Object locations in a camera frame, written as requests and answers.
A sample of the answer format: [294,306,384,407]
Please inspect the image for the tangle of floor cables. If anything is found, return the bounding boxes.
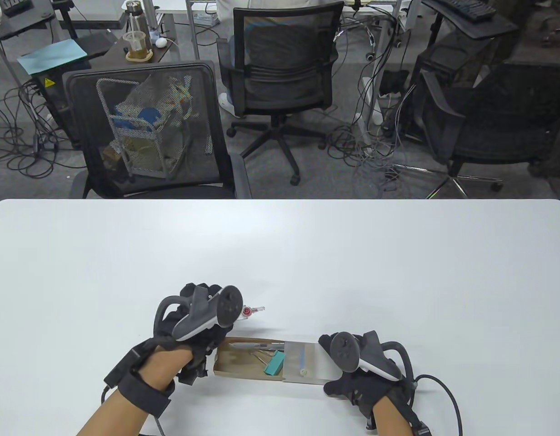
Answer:
[325,14,427,192]

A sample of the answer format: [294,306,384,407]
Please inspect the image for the steel water bottle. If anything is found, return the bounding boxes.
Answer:
[125,0,149,40]

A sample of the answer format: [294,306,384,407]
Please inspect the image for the kraft and frosted pencil case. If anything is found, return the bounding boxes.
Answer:
[214,335,349,386]

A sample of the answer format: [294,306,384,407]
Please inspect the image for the grey hand controller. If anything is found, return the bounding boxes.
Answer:
[330,331,415,386]
[154,285,245,342]

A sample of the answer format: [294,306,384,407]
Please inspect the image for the person's right hand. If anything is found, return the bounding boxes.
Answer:
[319,334,415,430]

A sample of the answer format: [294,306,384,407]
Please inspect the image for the teal binder clip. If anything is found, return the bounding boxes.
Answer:
[253,349,286,377]

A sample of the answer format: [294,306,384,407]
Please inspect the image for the dark mesh armchair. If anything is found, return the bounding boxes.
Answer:
[394,43,560,199]

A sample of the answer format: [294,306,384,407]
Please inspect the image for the grey left hand controller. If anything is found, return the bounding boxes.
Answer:
[154,285,245,342]

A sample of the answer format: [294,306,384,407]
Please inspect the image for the teal paper folder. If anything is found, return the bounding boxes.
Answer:
[17,39,89,76]

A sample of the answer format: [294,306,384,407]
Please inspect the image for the person's left hand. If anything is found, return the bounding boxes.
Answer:
[155,282,238,386]

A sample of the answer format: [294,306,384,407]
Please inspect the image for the black keyboard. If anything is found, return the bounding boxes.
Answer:
[437,0,495,23]

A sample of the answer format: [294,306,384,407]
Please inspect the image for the dark side table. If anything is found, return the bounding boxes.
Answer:
[87,13,176,74]

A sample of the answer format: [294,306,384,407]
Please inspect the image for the black box with yellow sticker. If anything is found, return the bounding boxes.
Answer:
[32,68,88,149]

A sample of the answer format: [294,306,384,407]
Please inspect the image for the clear transparent pen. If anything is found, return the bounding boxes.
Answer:
[229,342,285,351]

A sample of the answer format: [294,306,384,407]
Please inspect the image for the black left wrist strap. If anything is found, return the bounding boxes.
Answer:
[103,338,176,419]

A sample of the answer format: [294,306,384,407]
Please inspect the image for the white wire basket cart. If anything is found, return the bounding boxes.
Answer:
[96,75,215,180]

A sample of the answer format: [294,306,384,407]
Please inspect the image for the person's right forearm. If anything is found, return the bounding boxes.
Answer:
[371,393,415,436]

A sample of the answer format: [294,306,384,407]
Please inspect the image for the clear plastic cup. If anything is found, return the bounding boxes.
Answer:
[122,31,154,61]

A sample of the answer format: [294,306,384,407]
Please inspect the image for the grey right hand controller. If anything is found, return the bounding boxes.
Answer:
[330,331,415,386]

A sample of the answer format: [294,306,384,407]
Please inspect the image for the black floor cables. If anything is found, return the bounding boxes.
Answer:
[0,82,72,179]

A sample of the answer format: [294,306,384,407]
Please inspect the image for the black mesh chair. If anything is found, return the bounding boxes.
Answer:
[62,60,254,199]

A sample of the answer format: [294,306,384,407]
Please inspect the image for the black right glove cable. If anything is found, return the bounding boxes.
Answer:
[412,375,464,436]

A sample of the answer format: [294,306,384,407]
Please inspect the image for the black swivel office chair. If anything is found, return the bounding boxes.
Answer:
[216,1,340,186]

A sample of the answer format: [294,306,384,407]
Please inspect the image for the person's left forearm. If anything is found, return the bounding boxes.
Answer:
[75,347,194,436]

